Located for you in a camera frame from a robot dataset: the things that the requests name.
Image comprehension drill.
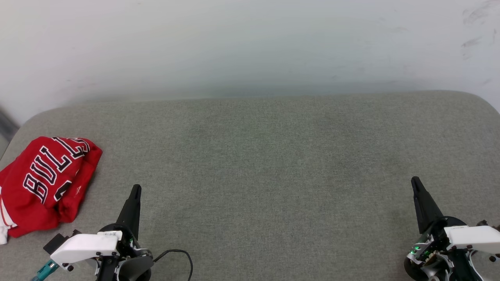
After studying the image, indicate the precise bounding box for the teal cable connector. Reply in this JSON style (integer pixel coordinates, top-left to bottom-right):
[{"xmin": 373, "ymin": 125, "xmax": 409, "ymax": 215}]
[{"xmin": 32, "ymin": 260, "xmax": 60, "ymax": 281}]

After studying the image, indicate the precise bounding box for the red Bulls basketball jersey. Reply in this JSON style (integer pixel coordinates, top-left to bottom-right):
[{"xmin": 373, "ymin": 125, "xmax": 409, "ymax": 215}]
[{"xmin": 0, "ymin": 136, "xmax": 103, "ymax": 245}]

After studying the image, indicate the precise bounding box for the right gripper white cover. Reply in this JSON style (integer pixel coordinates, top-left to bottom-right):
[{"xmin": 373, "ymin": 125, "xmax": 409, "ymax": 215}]
[{"xmin": 408, "ymin": 176, "xmax": 500, "ymax": 281}]

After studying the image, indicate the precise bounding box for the grey fabric sofa seat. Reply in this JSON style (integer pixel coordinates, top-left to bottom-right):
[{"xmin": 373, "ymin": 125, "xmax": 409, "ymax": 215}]
[{"xmin": 0, "ymin": 91, "xmax": 500, "ymax": 281}]

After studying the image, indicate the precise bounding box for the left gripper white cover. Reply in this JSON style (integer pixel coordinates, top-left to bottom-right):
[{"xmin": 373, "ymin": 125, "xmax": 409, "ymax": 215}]
[{"xmin": 50, "ymin": 184, "xmax": 154, "ymax": 281}]

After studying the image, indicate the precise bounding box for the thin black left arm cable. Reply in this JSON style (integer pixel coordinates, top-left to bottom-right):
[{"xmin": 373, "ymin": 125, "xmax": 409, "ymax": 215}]
[{"xmin": 154, "ymin": 249, "xmax": 193, "ymax": 281}]

